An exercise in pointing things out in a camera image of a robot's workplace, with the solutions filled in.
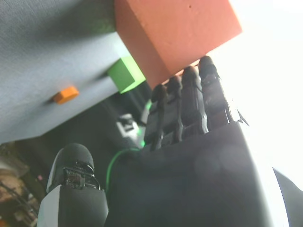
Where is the large orange foam cube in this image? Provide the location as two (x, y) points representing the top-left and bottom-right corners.
(113, 0), (243, 89)

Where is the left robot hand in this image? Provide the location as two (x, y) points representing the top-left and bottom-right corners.
(37, 55), (303, 227)

